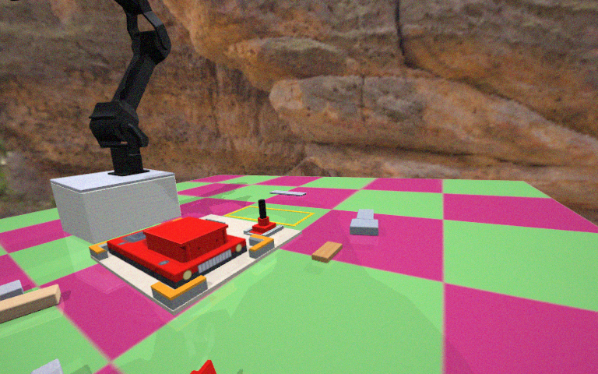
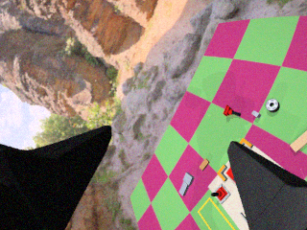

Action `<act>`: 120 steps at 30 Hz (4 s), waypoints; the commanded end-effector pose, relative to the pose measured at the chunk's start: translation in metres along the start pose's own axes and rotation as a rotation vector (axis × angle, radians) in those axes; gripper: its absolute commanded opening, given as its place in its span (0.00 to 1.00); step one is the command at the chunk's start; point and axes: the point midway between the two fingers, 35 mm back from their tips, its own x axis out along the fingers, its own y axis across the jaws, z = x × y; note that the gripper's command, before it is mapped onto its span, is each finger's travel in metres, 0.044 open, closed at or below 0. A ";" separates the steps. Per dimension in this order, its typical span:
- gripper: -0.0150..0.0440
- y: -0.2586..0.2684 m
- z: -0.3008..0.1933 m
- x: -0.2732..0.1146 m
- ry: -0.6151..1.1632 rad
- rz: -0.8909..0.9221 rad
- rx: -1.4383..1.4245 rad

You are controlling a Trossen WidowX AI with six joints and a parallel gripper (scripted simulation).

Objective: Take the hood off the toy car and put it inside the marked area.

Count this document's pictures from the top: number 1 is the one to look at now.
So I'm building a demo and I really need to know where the tan rectangular bar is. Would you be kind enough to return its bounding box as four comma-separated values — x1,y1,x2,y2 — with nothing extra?
0,284,62,324

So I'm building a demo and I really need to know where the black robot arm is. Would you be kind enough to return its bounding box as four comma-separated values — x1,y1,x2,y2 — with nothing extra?
89,0,171,176

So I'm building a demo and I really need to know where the orange rectangular block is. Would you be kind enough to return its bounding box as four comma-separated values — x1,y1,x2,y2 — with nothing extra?
311,242,343,263

